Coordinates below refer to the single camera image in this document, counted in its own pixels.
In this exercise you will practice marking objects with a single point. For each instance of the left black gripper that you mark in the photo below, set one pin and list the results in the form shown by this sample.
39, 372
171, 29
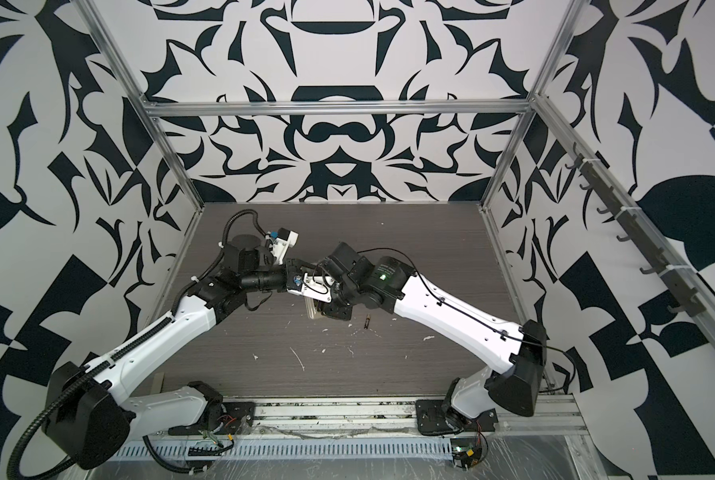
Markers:
292, 268

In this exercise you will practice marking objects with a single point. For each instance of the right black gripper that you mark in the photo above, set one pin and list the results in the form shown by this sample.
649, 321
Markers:
344, 312

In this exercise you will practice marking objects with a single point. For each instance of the white remote control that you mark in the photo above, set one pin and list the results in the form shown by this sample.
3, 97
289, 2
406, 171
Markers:
312, 308

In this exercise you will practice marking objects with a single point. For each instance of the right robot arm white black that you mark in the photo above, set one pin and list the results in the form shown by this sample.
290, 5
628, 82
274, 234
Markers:
514, 354

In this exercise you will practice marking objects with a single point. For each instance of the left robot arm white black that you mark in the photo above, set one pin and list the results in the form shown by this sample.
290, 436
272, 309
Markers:
97, 411

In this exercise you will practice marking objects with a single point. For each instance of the small green circuit board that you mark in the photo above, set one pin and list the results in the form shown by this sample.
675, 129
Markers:
468, 453

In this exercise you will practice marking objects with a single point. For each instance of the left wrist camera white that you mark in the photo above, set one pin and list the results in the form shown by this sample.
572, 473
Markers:
280, 242

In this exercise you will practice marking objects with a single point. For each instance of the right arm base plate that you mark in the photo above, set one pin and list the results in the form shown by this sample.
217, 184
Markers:
437, 418

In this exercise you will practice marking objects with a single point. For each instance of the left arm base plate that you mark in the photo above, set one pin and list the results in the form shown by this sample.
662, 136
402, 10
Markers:
220, 419

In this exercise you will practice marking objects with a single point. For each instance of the white slotted cable duct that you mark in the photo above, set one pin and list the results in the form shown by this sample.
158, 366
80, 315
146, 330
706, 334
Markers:
311, 449

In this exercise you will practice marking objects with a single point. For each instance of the aluminium frame back bar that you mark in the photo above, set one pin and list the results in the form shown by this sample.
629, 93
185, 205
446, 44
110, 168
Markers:
162, 110

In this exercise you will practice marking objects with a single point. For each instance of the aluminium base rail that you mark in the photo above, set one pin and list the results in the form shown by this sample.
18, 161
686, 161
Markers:
319, 418

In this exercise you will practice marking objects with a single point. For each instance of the black wall hook rack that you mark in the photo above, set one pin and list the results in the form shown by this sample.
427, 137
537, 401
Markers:
640, 231

